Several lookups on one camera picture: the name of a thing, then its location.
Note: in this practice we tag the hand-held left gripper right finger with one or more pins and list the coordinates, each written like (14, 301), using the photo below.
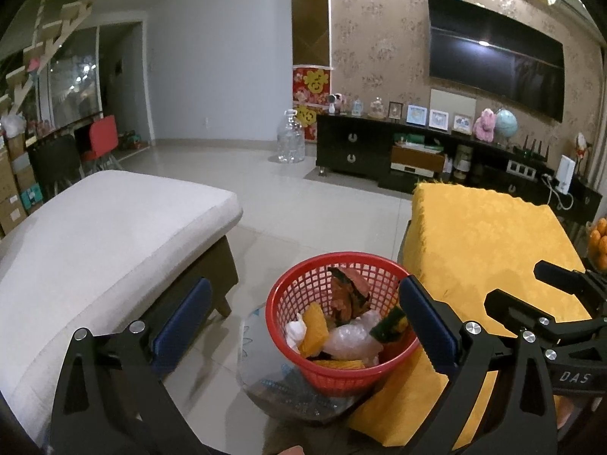
(427, 322)

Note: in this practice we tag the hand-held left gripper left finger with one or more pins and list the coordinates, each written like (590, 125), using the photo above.
(182, 327)

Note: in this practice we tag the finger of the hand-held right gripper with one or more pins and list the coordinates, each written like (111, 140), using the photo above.
(507, 305)
(555, 272)

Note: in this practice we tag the green and yellow wrapper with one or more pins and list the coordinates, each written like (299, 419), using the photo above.
(389, 326)

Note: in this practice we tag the clear plastic bag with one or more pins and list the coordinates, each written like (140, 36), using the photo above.
(351, 341)

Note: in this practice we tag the brown and dark wrapper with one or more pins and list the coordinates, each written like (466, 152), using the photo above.
(348, 294)

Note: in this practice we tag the yellow snack packet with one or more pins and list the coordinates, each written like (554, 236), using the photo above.
(314, 329)
(339, 364)

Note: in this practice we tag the red plastic mesh basket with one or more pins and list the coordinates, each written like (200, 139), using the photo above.
(341, 384)

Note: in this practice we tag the white tissue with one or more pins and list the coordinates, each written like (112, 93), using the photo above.
(295, 334)

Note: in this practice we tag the person's left hand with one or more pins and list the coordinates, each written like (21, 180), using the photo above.
(290, 450)

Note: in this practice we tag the pile of oranges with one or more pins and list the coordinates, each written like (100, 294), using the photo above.
(598, 241)

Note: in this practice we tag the yellow tablecloth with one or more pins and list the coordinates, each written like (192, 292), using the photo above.
(474, 237)

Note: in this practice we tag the white upright device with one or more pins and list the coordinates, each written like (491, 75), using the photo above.
(566, 174)

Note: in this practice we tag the white power strip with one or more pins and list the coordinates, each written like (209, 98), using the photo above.
(520, 167)

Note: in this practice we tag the white cushioned sofa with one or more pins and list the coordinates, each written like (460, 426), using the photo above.
(118, 227)

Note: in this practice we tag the black router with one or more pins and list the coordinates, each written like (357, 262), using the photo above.
(531, 152)

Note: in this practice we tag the small red white figurine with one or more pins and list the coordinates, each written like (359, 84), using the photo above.
(582, 144)

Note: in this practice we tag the white canister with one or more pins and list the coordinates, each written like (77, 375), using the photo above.
(463, 163)

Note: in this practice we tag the pale blue globe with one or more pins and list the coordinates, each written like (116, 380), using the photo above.
(505, 123)

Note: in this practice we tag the white media player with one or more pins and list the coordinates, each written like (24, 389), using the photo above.
(405, 166)

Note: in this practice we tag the pink plush toy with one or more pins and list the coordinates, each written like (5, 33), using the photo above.
(484, 125)

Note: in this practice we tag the brown wooden box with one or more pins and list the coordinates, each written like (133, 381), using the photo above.
(417, 154)

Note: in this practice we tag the green box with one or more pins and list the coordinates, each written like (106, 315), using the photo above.
(417, 142)

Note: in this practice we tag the colourful floor toys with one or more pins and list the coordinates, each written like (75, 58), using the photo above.
(134, 141)

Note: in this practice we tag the black television cabinet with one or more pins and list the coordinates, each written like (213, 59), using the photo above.
(341, 147)

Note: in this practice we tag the teal printed box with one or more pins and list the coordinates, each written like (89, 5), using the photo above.
(32, 199)

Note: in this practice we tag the cream board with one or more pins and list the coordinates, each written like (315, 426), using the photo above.
(453, 99)

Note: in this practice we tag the red chair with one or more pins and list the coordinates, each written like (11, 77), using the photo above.
(102, 137)

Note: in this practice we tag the black chair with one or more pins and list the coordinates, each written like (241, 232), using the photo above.
(54, 161)

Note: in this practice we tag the clear plastic water jug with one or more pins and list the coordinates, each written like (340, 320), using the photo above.
(290, 142)

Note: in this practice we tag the glass dome ornament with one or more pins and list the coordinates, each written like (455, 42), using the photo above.
(377, 108)

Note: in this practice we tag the stack of cardboard boxes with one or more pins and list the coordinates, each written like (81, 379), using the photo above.
(9, 189)

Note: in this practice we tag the white plastic bag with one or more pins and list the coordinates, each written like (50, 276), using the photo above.
(13, 127)

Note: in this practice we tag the red festive poster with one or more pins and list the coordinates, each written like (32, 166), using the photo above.
(313, 80)

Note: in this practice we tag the glass sliding door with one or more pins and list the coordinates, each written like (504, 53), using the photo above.
(76, 76)

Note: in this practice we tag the wooden staircase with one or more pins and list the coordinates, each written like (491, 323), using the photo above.
(71, 9)

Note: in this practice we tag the small light photo frame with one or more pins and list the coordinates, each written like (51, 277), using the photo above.
(461, 124)

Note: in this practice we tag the white photo frame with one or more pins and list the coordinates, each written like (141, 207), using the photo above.
(439, 120)

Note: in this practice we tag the blue photo frame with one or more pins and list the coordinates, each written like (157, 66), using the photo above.
(416, 115)

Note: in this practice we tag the dark photo frame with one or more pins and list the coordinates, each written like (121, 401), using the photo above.
(395, 111)

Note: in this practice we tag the black wall television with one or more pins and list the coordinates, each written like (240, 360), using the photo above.
(493, 57)

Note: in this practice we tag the white round camera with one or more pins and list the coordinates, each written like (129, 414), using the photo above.
(333, 103)

